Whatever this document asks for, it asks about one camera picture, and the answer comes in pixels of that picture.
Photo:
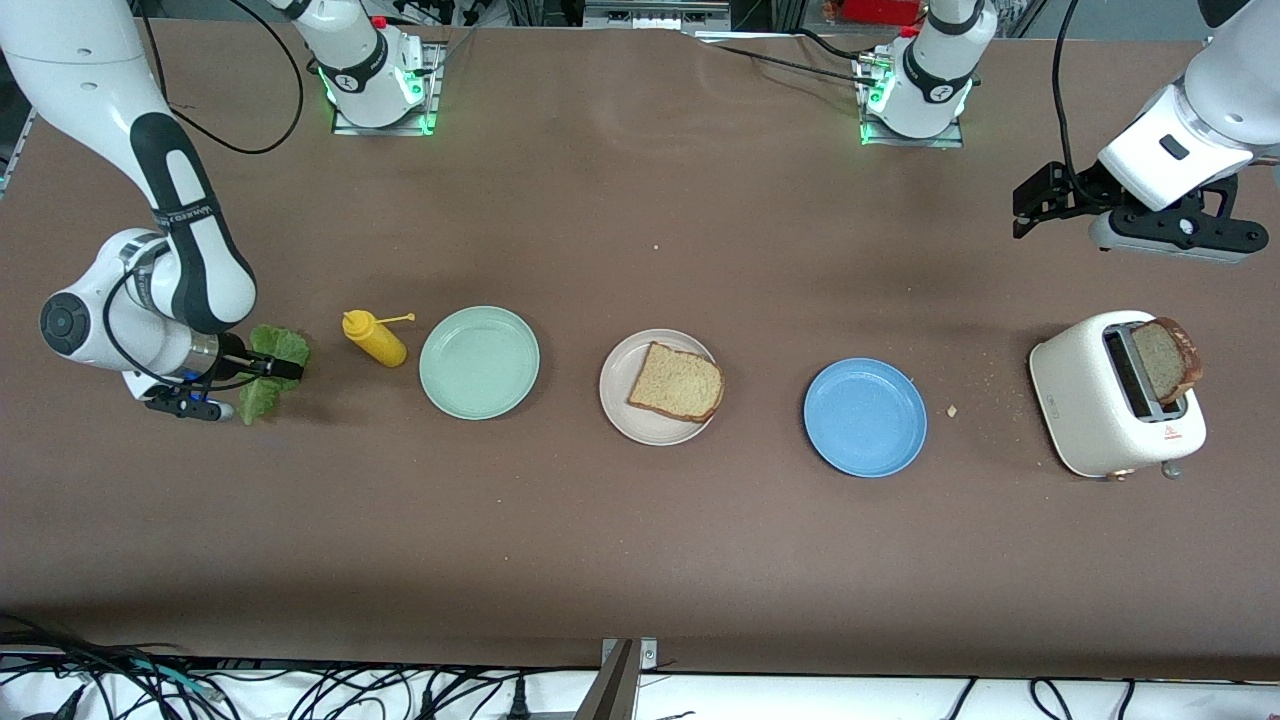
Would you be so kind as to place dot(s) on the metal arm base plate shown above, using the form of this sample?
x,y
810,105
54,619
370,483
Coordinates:
x,y
432,100
900,143

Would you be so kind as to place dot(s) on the white two-slot toaster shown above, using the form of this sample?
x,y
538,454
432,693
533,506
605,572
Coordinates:
x,y
1080,400

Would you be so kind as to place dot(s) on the yellow mustard squeeze bottle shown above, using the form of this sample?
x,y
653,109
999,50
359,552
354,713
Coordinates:
x,y
378,345

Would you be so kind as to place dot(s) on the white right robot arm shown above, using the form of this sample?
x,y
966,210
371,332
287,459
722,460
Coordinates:
x,y
190,230

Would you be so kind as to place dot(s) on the metal table edge bracket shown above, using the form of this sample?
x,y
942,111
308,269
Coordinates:
x,y
620,690

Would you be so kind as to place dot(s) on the green lettuce leaf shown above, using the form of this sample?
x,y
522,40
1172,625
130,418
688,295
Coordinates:
x,y
265,398

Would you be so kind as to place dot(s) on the light crust bread slice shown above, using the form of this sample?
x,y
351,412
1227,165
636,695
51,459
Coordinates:
x,y
675,382

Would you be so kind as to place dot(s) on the black power plug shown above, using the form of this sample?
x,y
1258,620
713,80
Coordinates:
x,y
519,705

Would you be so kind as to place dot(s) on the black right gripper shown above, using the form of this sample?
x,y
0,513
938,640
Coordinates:
x,y
233,352

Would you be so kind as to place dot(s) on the red box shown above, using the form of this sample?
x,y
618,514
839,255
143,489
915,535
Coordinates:
x,y
880,10

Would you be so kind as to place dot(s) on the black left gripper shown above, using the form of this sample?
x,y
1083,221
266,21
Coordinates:
x,y
1082,190

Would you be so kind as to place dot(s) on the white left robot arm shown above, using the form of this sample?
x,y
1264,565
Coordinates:
x,y
935,70

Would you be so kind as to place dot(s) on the beige round plate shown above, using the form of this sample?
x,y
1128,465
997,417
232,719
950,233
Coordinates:
x,y
618,385

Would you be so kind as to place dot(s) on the dark crust bread slice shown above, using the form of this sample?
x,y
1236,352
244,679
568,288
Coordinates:
x,y
1165,360

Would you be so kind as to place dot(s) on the blue round plate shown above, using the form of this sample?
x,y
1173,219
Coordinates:
x,y
865,417

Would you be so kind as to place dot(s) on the green round plate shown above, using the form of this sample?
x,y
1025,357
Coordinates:
x,y
480,362

